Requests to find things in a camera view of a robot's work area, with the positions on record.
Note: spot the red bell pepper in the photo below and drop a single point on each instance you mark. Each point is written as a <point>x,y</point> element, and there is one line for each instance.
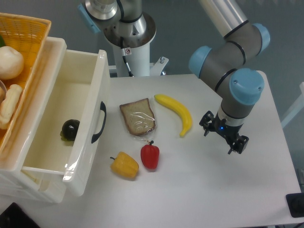
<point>150,155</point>

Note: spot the wrapped brown bread slice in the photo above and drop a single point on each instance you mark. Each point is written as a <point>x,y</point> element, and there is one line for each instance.
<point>138,117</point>

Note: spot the white drawer cabinet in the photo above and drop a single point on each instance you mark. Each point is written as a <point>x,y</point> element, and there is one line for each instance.
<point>13,181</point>

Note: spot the black device at right edge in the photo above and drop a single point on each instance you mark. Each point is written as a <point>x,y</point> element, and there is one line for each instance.
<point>295,203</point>

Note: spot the black drawer handle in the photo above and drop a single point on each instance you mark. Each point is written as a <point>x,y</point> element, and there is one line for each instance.
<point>100,123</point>

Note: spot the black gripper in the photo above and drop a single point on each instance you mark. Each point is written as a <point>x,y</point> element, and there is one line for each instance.
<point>226,130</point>

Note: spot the black object bottom left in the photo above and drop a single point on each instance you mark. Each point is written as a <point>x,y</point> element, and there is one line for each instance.
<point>14,217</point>

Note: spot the round beige bun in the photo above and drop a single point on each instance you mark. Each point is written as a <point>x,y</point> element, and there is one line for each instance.
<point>11,63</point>

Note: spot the beige toy pastry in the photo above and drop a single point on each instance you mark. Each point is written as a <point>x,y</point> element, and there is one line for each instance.
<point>8,105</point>

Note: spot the yellow bell pepper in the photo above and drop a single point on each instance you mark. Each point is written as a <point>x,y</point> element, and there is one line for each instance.
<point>124,165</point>

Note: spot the dark green avocado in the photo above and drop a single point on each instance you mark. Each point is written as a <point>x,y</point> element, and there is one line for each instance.
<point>69,130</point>

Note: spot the yellow banana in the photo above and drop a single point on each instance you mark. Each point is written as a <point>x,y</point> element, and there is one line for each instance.
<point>180,109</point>

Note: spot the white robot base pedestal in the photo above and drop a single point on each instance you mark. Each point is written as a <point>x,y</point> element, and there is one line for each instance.
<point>128,30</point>

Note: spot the white open top drawer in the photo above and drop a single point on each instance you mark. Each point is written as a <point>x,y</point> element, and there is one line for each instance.
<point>82,83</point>

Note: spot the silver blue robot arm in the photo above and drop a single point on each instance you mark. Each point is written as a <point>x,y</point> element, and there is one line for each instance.
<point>222,70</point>

